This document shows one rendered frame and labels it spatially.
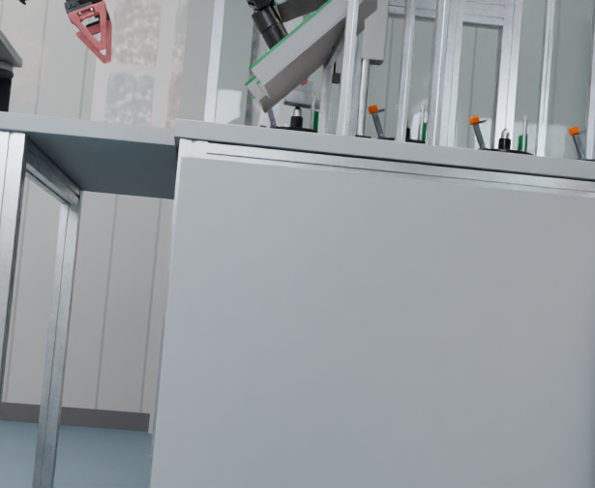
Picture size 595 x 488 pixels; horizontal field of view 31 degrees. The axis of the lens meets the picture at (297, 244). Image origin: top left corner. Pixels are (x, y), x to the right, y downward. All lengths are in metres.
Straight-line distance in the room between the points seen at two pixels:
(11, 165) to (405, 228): 0.67
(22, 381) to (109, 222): 0.81
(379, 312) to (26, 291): 3.36
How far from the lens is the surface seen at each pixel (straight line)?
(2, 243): 1.86
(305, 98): 2.51
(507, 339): 1.80
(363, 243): 1.74
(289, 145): 1.74
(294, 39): 2.05
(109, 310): 4.92
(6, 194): 1.88
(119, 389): 4.93
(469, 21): 3.77
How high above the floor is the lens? 0.55
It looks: 4 degrees up
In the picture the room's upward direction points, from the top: 5 degrees clockwise
